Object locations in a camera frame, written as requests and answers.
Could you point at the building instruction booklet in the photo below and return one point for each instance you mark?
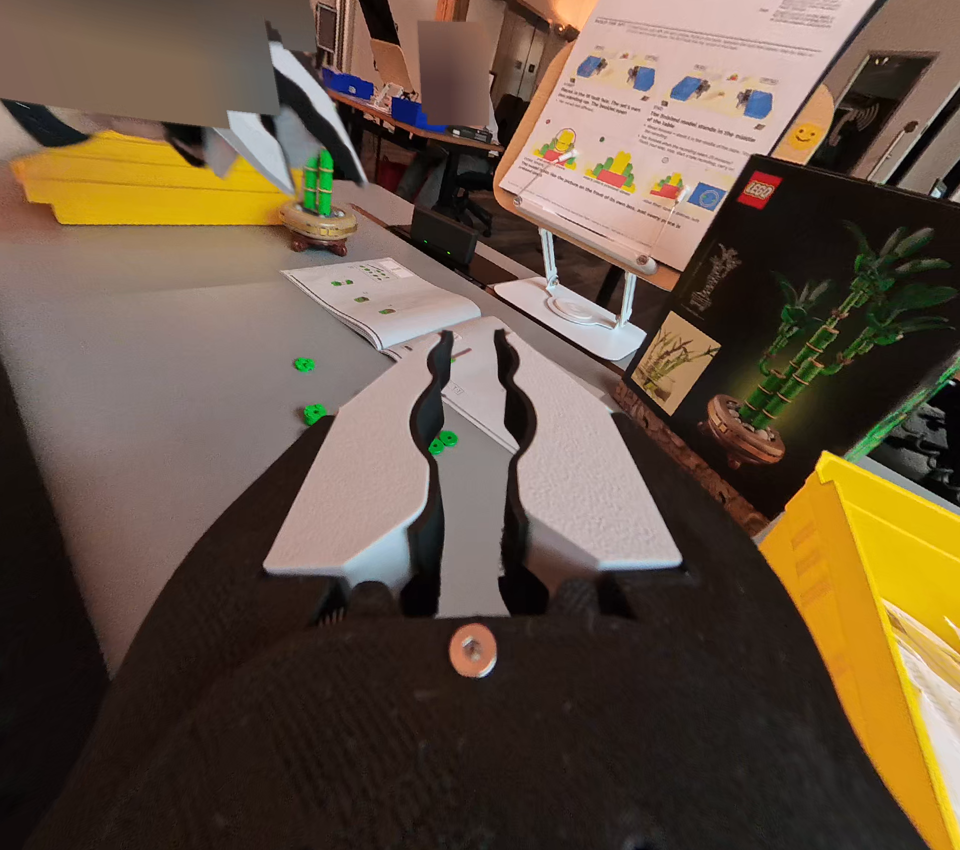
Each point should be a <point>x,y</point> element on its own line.
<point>390,299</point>

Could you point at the wooden background desk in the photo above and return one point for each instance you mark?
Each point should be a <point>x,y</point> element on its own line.
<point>420,126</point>

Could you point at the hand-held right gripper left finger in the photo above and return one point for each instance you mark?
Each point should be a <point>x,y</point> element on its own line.
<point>352,490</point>

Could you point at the dark toy set box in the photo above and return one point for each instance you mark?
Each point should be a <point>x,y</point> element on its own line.
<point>810,250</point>

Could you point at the blue plastic bin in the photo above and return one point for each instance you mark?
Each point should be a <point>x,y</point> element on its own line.
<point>349,85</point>
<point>409,113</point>

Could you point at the clear plastic bags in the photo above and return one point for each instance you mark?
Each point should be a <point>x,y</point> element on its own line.
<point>937,685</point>

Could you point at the yellow plastic bin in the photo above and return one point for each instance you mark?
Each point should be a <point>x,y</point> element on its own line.
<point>112,190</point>
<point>825,602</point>

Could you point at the black monitor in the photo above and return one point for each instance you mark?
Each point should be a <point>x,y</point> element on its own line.
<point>379,17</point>

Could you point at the printed instruction sheet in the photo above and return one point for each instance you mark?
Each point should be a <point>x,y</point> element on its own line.
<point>712,40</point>

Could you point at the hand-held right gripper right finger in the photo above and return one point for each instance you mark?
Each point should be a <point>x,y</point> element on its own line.
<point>600,490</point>

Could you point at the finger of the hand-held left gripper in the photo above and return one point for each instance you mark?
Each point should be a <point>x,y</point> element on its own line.
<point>304,81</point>
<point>255,149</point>

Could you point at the black box device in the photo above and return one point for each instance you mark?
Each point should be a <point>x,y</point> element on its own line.
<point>442,239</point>

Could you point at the green bamboo brick model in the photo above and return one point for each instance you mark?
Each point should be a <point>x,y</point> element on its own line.
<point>319,220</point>

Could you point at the grey desk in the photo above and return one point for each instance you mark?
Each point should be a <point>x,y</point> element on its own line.
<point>150,340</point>

